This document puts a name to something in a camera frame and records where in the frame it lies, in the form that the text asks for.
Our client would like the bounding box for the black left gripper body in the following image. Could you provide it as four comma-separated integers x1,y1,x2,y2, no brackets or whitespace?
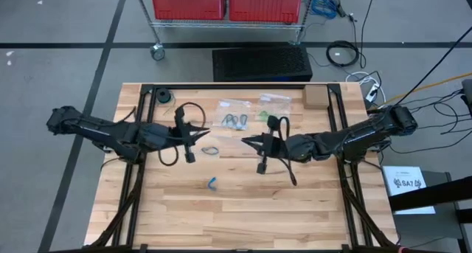
164,122,185,150

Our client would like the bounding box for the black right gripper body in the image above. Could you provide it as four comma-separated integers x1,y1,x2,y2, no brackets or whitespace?
271,133,294,162

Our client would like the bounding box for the small cardboard box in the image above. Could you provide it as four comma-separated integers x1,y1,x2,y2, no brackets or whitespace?
302,83,330,110

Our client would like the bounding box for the white power strip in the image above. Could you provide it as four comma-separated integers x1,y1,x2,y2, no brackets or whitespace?
364,82,381,102

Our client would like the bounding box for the red plastic bin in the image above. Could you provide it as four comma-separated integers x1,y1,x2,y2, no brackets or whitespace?
147,0,226,21
227,0,304,24

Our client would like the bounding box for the white label paper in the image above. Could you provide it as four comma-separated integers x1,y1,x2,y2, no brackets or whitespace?
382,165,436,215

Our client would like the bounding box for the black beam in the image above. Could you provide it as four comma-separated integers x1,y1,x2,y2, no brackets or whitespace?
388,176,472,224

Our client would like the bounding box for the grey metal side cart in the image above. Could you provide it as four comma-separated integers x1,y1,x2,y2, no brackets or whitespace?
383,170,462,253

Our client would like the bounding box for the black left camera cable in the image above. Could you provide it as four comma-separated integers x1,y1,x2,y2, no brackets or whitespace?
176,101,207,129

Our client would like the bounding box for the black left gripper cable loop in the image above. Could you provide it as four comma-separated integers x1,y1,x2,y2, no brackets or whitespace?
157,148,179,167

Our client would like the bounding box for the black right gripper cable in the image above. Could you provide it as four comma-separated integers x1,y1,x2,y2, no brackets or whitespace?
274,115,298,187

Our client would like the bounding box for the black aluminium table frame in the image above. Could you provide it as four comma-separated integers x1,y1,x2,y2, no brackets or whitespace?
87,82,401,253

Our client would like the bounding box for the white cable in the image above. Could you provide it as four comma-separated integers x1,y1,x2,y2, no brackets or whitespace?
344,71,386,103

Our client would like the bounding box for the black cable coil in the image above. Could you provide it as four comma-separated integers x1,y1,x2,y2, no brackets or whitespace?
325,40,361,68

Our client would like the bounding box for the chrome wire shelving cart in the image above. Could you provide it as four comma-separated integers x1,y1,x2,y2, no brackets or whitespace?
131,0,317,61

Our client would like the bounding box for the blue cable coil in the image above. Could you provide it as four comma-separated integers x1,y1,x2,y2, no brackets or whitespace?
309,0,339,20

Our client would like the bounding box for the thin black hanging cable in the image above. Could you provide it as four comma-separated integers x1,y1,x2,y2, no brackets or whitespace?
359,0,379,69

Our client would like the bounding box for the black floor cable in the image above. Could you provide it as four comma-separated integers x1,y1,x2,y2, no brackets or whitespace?
386,129,472,155

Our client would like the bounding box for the long black cable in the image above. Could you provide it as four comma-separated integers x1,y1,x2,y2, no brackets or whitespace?
392,35,472,107

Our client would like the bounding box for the yellow floor cable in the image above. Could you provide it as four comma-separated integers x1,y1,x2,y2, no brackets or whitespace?
385,72,472,103

